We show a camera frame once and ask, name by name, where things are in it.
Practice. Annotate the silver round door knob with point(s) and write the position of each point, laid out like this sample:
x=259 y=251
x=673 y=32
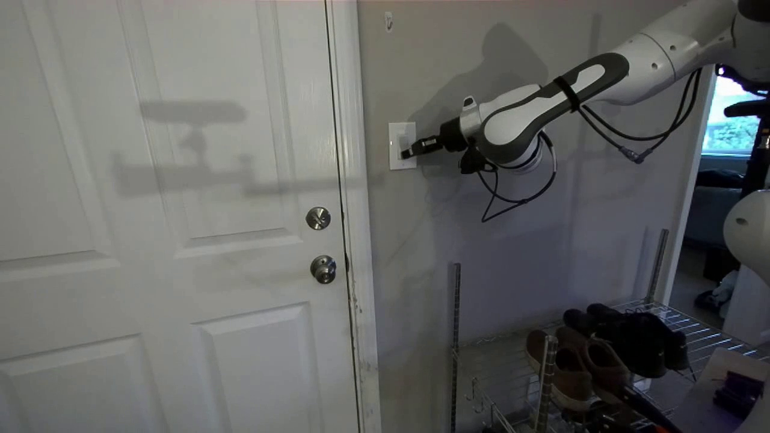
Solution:
x=323 y=268

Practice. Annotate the silver deadbolt lock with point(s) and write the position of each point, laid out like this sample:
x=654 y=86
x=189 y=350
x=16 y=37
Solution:
x=319 y=216

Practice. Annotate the light wooden board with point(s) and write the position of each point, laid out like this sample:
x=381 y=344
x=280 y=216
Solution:
x=722 y=369

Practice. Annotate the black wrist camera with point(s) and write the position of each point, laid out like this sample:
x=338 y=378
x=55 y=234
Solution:
x=474 y=158

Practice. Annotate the small wall screw hook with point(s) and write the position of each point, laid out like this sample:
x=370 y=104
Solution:
x=388 y=20

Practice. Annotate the white wall light switch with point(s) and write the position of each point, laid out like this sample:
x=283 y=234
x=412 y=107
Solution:
x=399 y=134

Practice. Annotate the black shoe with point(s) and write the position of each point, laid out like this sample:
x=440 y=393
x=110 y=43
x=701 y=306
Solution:
x=671 y=340
x=634 y=344

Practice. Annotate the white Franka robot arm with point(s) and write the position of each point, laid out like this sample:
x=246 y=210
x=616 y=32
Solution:
x=521 y=116

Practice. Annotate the grey white sneaker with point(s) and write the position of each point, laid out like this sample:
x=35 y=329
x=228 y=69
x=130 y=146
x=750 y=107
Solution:
x=717 y=291

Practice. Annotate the white panel entry door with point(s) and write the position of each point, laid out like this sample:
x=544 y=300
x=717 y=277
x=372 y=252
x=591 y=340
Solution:
x=159 y=241

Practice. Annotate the white door frame trim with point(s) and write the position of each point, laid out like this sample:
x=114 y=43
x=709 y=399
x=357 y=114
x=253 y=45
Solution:
x=353 y=199

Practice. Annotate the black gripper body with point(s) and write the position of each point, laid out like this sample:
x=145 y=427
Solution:
x=453 y=134

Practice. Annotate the brown slipper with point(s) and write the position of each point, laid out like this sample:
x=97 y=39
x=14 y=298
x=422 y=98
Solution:
x=566 y=375
x=604 y=362

